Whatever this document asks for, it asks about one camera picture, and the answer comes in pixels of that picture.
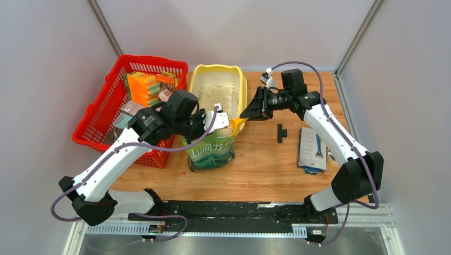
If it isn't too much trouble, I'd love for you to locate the blue razor package box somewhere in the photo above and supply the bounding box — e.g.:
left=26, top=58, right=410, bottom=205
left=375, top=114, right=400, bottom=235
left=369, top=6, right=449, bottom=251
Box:
left=297, top=127, right=327, bottom=175

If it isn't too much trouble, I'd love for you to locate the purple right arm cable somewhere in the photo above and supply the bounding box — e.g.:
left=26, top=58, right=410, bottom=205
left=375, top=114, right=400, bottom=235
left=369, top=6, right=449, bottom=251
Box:
left=269, top=61, right=380, bottom=247

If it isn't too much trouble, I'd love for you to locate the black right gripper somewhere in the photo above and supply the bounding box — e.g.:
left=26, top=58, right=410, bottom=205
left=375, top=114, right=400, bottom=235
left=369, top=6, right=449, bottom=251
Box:
left=240, top=86, right=292, bottom=121

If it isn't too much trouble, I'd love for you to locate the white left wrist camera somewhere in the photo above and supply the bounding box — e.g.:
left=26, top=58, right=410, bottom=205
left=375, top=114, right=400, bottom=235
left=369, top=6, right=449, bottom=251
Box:
left=211, top=103, right=230, bottom=131

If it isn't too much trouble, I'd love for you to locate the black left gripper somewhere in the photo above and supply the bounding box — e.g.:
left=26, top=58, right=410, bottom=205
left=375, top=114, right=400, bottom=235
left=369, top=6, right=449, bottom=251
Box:
left=173, top=108, right=214, bottom=145

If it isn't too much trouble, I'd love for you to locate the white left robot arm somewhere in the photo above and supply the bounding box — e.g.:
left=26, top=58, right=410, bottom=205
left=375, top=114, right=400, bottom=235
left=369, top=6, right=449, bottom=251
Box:
left=51, top=90, right=220, bottom=226

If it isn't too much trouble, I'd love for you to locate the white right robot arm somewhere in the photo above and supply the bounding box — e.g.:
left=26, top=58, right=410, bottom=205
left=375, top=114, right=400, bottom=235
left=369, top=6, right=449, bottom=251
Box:
left=240, top=69, right=384, bottom=223

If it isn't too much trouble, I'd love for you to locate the masking tape roll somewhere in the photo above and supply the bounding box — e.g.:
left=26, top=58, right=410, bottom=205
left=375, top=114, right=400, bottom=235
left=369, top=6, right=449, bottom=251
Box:
left=327, top=148, right=338, bottom=167

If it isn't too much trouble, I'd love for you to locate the orange sponge pack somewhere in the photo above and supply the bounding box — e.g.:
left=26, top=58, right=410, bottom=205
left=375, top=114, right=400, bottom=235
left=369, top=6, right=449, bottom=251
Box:
left=124, top=72, right=160, bottom=107

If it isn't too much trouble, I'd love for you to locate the orange patterned snack box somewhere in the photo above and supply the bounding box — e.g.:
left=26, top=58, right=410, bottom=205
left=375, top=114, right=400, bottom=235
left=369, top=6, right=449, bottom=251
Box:
left=155, top=71, right=179, bottom=93

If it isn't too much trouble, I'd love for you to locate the red plastic basket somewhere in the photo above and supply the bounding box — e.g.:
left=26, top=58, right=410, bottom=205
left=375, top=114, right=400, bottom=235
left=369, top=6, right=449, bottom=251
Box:
left=72, top=55, right=188, bottom=153

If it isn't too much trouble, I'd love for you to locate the yellow litter scoop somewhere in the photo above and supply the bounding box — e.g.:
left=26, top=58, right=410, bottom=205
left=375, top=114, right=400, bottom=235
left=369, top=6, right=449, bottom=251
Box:
left=229, top=118, right=248, bottom=130

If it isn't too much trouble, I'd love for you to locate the pink teal small box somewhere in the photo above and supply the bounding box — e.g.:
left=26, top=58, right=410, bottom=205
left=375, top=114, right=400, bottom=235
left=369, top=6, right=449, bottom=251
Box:
left=113, top=101, right=145, bottom=129

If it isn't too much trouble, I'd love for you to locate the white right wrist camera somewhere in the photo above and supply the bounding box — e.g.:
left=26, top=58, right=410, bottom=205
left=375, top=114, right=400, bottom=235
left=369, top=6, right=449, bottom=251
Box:
left=260, top=68, right=277, bottom=90

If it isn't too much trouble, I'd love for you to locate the black bag sealing clip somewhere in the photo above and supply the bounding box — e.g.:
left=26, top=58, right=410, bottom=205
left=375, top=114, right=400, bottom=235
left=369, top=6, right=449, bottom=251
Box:
left=277, top=123, right=288, bottom=143

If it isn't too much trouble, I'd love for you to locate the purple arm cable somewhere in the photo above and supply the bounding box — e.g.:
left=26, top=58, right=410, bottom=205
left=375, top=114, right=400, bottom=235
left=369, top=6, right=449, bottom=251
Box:
left=269, top=61, right=380, bottom=247
left=50, top=105, right=221, bottom=223

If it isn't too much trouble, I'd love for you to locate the green cat litter bag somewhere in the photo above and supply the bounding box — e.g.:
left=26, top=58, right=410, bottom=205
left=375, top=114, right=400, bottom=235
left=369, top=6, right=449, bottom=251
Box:
left=187, top=127, right=236, bottom=172

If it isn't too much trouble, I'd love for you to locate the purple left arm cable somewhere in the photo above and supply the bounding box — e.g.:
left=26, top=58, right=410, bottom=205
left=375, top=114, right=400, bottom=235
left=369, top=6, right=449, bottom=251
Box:
left=50, top=105, right=221, bottom=223

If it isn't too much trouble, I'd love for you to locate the yellow litter box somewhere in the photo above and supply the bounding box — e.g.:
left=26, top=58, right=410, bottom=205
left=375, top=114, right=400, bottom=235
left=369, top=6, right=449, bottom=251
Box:
left=188, top=64, right=248, bottom=119

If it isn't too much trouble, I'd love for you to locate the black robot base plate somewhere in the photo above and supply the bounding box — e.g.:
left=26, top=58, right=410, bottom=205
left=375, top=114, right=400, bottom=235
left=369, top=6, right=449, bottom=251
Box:
left=127, top=200, right=339, bottom=235

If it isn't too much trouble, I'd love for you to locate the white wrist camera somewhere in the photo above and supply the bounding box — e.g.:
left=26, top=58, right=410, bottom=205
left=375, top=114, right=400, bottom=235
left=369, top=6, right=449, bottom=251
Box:
left=211, top=103, right=230, bottom=131
left=260, top=68, right=277, bottom=90

